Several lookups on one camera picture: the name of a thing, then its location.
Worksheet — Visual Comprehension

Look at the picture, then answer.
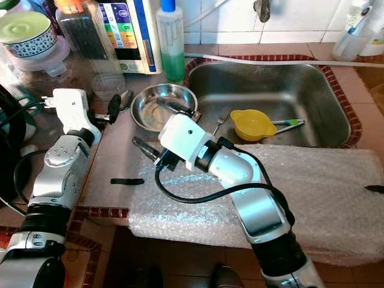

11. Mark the black round appliance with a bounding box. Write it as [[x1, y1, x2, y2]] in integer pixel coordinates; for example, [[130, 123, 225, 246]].
[[0, 84, 37, 214]]

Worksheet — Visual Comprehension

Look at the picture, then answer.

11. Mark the yellow plastic cup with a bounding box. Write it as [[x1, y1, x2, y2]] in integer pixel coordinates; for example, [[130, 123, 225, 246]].
[[229, 109, 278, 143]]

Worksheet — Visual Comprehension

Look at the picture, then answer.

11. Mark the round steel bowl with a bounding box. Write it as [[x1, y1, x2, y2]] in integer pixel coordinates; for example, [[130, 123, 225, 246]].
[[131, 83, 200, 133]]

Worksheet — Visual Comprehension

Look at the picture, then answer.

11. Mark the clear bubble wrap sheet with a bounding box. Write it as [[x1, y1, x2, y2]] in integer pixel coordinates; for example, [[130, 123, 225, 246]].
[[129, 143, 384, 268]]

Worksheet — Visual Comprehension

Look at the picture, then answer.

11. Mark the white wall pipe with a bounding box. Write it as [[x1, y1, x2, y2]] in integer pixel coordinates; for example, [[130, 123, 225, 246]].
[[183, 53, 384, 68]]

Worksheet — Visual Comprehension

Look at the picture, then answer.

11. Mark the steel kitchen sink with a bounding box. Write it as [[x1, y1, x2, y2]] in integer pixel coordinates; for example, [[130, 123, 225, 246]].
[[186, 62, 358, 149]]

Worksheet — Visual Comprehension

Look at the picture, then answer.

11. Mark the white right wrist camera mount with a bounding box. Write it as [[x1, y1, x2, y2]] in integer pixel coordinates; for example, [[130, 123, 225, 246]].
[[159, 114, 211, 172]]

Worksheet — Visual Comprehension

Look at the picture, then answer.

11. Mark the white green toothbrush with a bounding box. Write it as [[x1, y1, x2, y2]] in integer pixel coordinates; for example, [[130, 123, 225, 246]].
[[271, 119, 305, 134]]

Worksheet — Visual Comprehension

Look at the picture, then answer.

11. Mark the black right robot foot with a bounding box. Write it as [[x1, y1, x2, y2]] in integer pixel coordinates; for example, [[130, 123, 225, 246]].
[[207, 264, 244, 288]]

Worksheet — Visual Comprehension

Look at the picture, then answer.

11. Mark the black robot foot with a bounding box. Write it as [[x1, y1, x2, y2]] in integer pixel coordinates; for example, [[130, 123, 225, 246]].
[[126, 267, 163, 288], [207, 264, 244, 288]]

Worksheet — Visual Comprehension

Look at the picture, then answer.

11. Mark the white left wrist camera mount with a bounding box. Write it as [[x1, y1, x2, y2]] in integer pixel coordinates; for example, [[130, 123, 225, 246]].
[[48, 89, 101, 142]]

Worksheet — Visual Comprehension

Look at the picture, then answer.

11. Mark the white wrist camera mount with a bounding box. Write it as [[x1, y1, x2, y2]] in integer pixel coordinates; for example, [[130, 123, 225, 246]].
[[159, 114, 211, 172], [48, 89, 101, 142]]

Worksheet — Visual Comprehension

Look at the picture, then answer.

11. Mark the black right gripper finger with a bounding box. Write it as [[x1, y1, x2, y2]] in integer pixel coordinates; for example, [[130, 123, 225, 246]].
[[156, 98, 196, 118], [132, 137, 165, 165]]

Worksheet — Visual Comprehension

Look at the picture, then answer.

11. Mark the black left robot foot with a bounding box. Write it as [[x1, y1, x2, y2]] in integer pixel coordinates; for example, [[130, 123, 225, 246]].
[[126, 267, 163, 288]]

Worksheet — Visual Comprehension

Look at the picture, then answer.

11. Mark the white water purifier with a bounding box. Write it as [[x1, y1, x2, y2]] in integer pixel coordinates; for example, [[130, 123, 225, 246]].
[[99, 0, 160, 74]]

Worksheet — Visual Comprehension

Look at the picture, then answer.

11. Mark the steel fork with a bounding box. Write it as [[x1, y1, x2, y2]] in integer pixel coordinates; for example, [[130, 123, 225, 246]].
[[213, 107, 230, 136]]

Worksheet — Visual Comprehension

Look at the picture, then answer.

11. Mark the white lotion bottle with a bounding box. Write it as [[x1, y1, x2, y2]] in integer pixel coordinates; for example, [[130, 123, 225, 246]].
[[357, 0, 384, 58]]

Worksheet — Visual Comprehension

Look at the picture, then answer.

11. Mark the clear toothbrush cup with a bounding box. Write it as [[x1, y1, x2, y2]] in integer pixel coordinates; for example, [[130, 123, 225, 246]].
[[331, 3, 373, 62]]

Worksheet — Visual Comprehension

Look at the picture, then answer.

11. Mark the green dish soap bottle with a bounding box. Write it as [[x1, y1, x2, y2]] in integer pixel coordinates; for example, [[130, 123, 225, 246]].
[[156, 0, 185, 83]]

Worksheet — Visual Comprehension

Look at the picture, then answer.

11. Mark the clear jar orange lid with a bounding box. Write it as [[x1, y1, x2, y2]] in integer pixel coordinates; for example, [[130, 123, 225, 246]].
[[55, 0, 124, 94]]

